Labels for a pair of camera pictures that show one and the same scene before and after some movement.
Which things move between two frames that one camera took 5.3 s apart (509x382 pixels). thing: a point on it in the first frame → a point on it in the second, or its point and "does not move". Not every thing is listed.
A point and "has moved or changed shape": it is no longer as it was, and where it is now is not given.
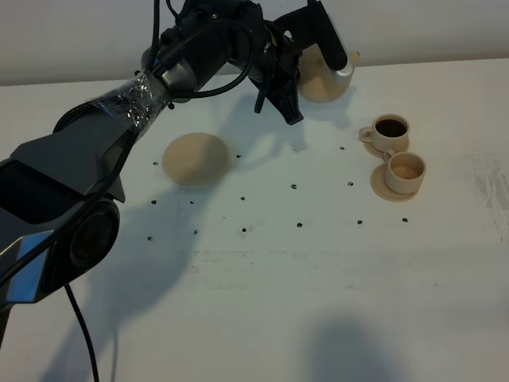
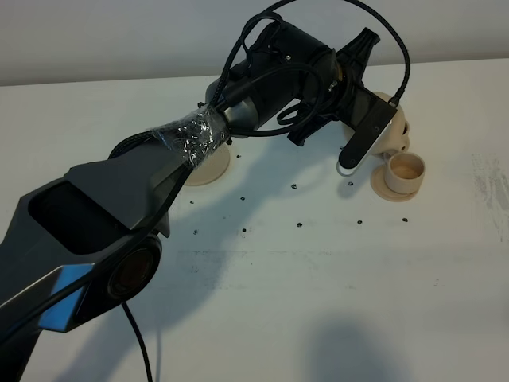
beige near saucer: x=380 y=187 does not move
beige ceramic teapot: x=319 y=83 has moved or changed shape
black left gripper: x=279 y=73 → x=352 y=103
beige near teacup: x=405 y=171 does not move
